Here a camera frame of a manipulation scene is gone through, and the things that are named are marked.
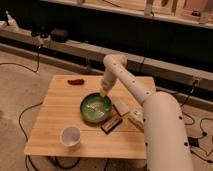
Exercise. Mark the green ceramic bowl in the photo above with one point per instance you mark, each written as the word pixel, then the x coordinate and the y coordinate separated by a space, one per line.
pixel 95 109

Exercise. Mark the white spray bottle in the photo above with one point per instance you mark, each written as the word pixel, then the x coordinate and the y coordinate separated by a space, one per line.
pixel 12 22

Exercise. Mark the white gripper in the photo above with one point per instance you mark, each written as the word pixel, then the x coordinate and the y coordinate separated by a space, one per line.
pixel 107 84

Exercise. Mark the dark red chocolate bar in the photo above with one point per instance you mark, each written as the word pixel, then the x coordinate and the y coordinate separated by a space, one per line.
pixel 109 125

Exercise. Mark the wooden table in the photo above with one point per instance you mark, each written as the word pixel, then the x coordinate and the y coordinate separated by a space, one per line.
pixel 61 108

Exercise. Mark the white paper cup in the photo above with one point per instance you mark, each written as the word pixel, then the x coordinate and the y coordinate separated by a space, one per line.
pixel 70 136

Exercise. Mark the red brown sausage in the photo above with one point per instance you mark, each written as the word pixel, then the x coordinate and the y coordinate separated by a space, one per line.
pixel 76 81

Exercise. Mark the black box on ledge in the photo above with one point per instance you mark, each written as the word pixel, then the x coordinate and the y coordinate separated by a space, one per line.
pixel 59 35

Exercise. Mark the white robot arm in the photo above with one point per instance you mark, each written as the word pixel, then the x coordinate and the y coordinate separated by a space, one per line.
pixel 166 142

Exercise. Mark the black power adapter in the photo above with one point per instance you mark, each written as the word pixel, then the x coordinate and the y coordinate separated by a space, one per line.
pixel 193 141

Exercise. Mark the white tube bottle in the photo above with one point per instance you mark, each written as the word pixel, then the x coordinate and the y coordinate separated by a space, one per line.
pixel 136 117

